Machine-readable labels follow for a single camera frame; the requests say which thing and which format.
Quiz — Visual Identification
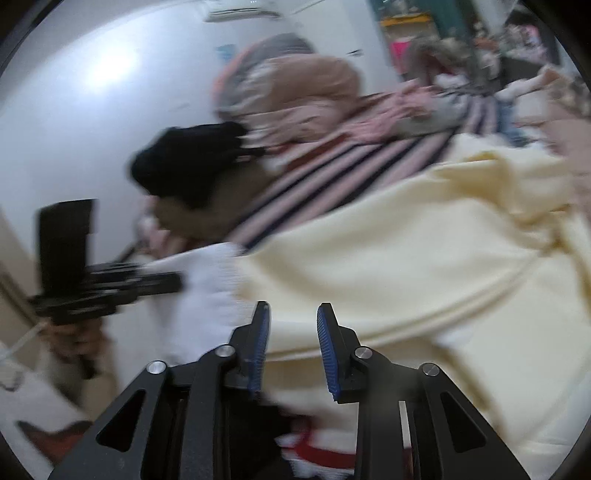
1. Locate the white air conditioner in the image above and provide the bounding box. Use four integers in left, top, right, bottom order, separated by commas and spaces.
201, 0, 280, 22

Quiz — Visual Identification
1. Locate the cream sailor collar dress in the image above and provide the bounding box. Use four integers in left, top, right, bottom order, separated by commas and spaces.
138, 133, 591, 480

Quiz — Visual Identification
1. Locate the person's left hand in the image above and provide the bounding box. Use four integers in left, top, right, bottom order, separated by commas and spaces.
40, 318, 108, 368

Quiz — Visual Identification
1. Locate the yellow white shelf unit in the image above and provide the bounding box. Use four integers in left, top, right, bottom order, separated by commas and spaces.
380, 13, 438, 75

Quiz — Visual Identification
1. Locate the white cable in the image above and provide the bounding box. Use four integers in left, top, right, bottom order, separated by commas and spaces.
0, 320, 50, 363

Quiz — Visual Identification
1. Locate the grey garment under pink pile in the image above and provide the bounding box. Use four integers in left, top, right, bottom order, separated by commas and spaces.
394, 97, 466, 138

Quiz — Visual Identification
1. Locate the pink ribbed pillow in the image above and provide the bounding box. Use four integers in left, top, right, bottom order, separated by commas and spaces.
506, 65, 590, 212

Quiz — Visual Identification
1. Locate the pink grey rolled duvet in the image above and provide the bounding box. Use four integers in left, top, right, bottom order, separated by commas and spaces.
213, 33, 362, 147

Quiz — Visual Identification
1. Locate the grey clothes heap on chair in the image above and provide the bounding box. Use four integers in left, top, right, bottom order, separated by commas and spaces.
404, 36, 474, 86

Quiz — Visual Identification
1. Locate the striped pink bed blanket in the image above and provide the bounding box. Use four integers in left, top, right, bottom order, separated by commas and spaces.
225, 95, 519, 251

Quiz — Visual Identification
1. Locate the small wall poster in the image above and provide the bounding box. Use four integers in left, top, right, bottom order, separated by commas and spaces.
216, 44, 238, 65

